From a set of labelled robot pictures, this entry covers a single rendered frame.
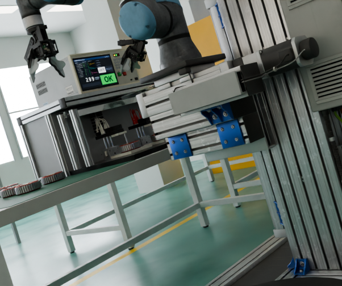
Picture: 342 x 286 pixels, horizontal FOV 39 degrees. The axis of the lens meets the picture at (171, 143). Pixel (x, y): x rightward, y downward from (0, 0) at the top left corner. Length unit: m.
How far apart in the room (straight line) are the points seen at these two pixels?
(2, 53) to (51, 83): 7.31
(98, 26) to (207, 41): 1.52
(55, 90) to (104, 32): 4.18
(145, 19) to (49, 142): 1.17
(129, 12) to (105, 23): 5.14
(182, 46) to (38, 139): 1.18
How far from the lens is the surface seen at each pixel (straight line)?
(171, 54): 1.66
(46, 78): 2.67
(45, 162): 2.61
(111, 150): 2.49
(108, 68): 2.62
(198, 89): 1.45
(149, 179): 6.66
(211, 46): 6.24
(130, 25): 1.59
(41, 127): 2.57
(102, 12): 6.75
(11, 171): 9.39
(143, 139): 2.65
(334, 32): 1.52
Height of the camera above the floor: 0.87
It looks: 3 degrees down
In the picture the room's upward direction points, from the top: 17 degrees counter-clockwise
